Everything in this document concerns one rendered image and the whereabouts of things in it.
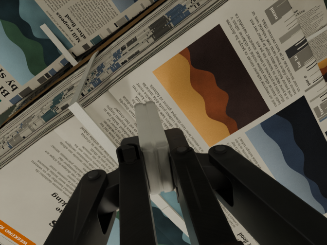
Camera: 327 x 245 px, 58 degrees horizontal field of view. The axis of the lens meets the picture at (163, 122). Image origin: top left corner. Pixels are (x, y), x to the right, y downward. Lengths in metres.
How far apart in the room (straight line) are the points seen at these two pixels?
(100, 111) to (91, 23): 0.23
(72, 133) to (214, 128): 0.13
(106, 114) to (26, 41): 0.26
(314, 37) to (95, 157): 0.67
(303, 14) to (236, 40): 0.57
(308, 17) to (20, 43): 0.63
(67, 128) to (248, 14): 0.17
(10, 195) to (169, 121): 0.16
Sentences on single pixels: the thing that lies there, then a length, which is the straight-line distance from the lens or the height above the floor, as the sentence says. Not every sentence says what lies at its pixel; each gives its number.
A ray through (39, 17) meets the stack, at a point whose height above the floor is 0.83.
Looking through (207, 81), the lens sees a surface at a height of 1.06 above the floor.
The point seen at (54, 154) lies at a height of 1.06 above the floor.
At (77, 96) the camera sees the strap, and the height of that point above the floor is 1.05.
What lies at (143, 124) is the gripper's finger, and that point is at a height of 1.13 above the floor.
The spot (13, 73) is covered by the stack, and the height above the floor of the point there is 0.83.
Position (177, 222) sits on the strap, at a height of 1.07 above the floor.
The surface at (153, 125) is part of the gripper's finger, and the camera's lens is 0.17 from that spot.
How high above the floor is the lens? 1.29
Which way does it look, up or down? 63 degrees down
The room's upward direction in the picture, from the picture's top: 166 degrees clockwise
